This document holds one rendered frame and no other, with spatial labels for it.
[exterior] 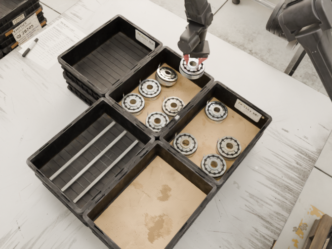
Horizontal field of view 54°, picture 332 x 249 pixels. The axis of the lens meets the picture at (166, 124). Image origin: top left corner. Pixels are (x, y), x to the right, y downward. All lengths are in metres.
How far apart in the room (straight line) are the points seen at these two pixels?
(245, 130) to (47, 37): 1.18
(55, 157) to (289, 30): 0.98
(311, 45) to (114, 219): 0.88
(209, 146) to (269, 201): 0.36
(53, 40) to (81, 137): 0.72
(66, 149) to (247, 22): 2.27
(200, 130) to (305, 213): 1.17
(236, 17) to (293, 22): 2.43
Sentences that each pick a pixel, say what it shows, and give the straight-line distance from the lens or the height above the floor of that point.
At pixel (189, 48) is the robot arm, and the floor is 1.23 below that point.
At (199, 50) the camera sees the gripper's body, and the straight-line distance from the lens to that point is 1.25.
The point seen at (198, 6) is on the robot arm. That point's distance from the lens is 1.09.
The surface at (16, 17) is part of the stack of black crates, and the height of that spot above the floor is 0.53.
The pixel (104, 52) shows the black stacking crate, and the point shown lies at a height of 0.83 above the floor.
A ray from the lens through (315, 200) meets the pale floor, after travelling 2.43.
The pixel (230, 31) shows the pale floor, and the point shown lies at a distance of 3.08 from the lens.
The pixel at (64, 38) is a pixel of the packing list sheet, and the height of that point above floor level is 0.70.
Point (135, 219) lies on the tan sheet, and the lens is 1.26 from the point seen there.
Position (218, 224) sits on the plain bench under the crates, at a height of 0.70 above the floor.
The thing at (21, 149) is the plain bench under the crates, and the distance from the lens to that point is 1.60.
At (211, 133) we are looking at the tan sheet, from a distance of 1.43.
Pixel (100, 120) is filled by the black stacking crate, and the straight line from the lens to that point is 1.44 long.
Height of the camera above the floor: 2.06
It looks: 60 degrees down
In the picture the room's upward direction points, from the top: 7 degrees clockwise
